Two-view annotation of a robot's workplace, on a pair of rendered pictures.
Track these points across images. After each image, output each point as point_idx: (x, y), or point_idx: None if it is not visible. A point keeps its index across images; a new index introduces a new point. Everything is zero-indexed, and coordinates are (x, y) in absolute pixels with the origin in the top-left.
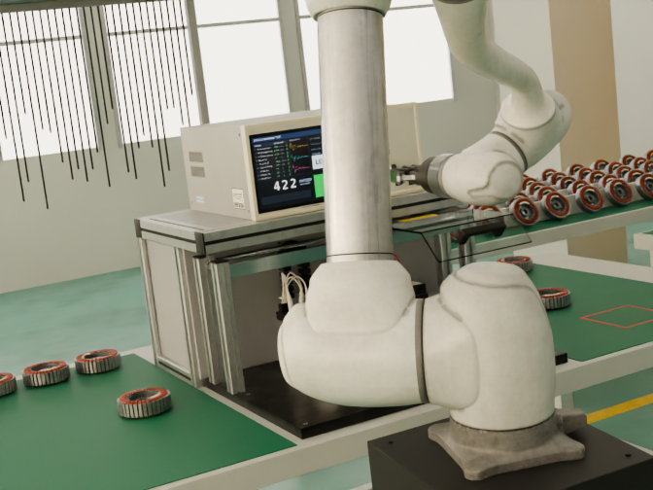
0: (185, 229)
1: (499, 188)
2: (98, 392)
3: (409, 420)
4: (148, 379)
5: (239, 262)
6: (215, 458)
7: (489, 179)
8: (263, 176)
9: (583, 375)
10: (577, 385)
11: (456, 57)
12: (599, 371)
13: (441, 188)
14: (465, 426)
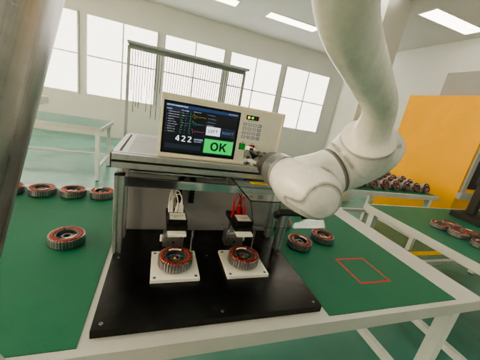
0: (116, 146)
1: (314, 208)
2: (76, 213)
3: (183, 344)
4: (106, 213)
5: (133, 178)
6: (7, 337)
7: (306, 196)
8: (169, 128)
9: (327, 328)
10: (321, 333)
11: (316, 18)
12: (338, 326)
13: (268, 181)
14: None
